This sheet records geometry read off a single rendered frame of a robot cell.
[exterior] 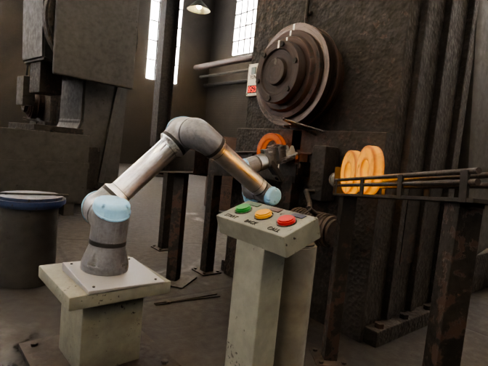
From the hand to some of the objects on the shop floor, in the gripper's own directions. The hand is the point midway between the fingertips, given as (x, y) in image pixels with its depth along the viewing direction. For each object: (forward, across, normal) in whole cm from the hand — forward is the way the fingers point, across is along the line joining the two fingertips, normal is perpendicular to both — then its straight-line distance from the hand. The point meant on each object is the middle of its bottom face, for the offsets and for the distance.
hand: (295, 155), depth 188 cm
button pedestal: (-95, -63, +48) cm, 124 cm away
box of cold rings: (-90, +280, +50) cm, 298 cm away
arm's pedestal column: (-108, -4, +44) cm, 117 cm away
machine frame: (+16, +5, +84) cm, 86 cm away
